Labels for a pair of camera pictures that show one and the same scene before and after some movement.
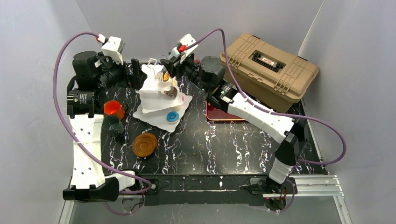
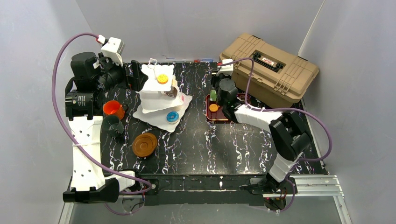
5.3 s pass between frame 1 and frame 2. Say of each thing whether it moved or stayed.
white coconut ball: stayed
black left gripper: stayed
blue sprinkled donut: stayed
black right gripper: moved
